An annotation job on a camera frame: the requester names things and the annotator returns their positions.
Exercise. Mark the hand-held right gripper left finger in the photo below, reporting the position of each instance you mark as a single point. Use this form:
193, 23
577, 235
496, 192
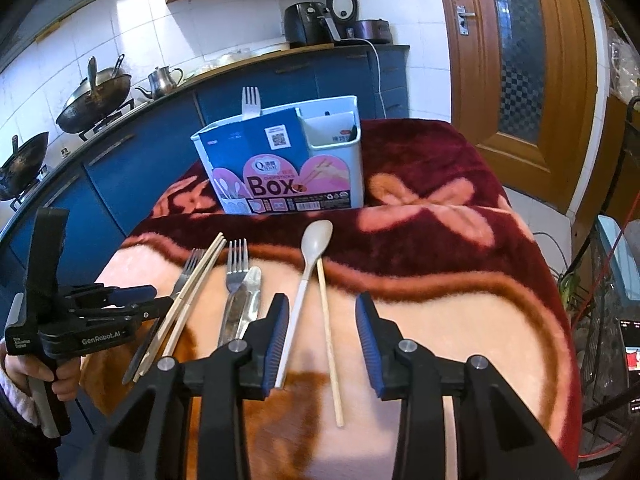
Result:
277, 347

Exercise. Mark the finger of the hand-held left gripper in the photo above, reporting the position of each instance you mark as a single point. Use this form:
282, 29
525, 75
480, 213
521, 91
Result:
132, 294
155, 306

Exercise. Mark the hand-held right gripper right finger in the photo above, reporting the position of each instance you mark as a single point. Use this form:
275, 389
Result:
367, 347

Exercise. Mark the wooden chopstick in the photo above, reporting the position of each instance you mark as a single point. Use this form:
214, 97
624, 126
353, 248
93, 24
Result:
327, 335

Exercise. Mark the silver table knife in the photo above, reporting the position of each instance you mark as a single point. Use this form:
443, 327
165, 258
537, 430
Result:
251, 287

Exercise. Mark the white plastic spoons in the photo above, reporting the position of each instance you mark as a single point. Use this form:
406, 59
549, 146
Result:
316, 242

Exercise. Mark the light blue utensil box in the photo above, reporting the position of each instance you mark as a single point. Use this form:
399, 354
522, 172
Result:
332, 170

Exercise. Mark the person's left forearm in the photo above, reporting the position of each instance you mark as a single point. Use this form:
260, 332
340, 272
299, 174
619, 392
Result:
15, 410

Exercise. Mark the person's left hand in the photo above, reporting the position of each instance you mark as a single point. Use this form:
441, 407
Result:
25, 367

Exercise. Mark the silver fork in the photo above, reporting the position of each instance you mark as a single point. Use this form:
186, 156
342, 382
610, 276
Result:
237, 275
184, 275
251, 105

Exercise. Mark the red floral blanket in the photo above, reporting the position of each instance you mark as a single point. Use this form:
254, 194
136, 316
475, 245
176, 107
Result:
450, 270

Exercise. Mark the blue base cabinets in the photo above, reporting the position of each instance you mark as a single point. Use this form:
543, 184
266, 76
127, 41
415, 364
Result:
125, 175

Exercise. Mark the blue pink cardboard insert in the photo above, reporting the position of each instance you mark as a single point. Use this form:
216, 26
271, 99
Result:
270, 185

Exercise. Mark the small dark wok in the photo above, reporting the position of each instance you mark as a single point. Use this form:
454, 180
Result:
20, 162

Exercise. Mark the gas stove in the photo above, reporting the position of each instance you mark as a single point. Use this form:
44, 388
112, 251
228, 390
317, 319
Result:
107, 122

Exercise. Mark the large steel wok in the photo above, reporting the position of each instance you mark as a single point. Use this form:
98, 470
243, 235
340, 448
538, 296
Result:
95, 97

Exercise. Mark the green potted plant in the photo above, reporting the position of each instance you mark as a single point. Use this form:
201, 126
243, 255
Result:
565, 285

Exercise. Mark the steel kettle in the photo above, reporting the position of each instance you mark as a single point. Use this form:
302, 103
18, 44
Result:
162, 81

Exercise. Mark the white printed card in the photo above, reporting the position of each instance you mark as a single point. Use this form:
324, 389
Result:
332, 131

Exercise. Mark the steel ladle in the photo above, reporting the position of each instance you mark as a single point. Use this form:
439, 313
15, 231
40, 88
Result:
92, 75

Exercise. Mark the steel spatula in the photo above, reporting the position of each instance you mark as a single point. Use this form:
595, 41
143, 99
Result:
118, 66

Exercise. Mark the smartphone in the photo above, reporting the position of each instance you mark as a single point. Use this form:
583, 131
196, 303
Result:
631, 350

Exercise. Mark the wooden door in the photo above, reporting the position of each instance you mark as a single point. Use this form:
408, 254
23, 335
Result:
480, 85

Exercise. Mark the black air fryer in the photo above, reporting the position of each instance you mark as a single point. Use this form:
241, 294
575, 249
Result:
302, 25

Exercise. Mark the black rice cooker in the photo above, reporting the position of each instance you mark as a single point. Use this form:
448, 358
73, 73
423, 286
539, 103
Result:
372, 30

